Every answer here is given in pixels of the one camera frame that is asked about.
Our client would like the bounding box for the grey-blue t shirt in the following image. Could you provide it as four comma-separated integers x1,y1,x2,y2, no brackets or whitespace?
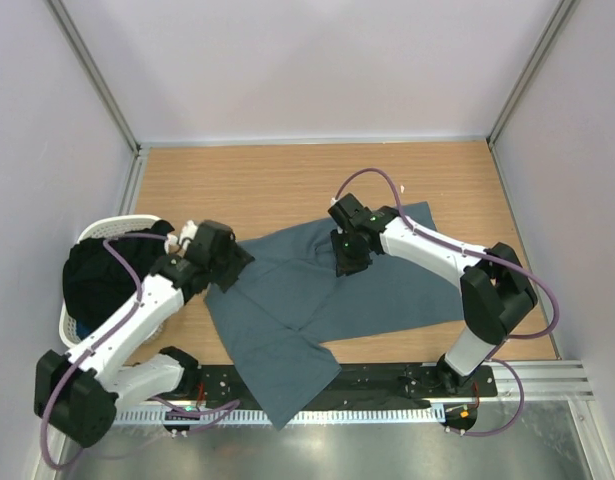
205,219,463,429

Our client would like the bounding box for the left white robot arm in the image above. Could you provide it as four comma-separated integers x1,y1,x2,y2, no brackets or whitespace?
34,220,254,448

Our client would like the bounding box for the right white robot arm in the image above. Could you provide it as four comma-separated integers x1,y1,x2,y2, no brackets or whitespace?
328,194,537,396

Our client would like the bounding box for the blue garment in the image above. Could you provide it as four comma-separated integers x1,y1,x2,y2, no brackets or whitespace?
75,322,92,340

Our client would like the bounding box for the white laundry basket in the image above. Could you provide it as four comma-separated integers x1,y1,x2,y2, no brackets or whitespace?
58,214,159,349

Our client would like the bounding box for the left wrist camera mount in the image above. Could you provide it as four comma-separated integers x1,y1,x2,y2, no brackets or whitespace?
165,220,198,253

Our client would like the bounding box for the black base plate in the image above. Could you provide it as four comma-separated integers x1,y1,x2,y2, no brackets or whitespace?
161,363,498,411

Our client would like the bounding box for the white slotted cable duct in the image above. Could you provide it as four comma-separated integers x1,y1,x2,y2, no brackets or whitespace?
112,404,445,426

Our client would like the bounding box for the left corner aluminium post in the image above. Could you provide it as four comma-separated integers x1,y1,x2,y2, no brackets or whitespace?
44,0,141,151

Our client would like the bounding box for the corner aluminium post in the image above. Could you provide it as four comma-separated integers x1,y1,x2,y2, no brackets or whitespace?
486,0,581,149
44,0,141,151

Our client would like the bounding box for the aluminium rail frame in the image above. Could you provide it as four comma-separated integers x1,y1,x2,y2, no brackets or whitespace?
46,359,596,406

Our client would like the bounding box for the right corner aluminium post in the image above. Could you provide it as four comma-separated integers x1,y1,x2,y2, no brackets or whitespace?
486,0,581,149

